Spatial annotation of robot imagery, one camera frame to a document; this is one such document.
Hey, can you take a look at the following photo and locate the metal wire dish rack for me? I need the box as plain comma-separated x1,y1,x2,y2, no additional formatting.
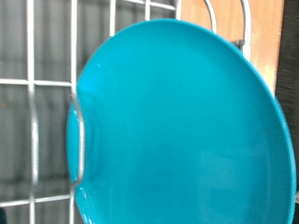
0,0,253,224

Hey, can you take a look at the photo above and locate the blue plastic plate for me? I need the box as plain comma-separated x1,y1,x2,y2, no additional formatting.
65,18,297,224

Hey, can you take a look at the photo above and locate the gray dish drying rack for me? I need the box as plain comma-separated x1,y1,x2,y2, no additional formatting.
0,0,182,224

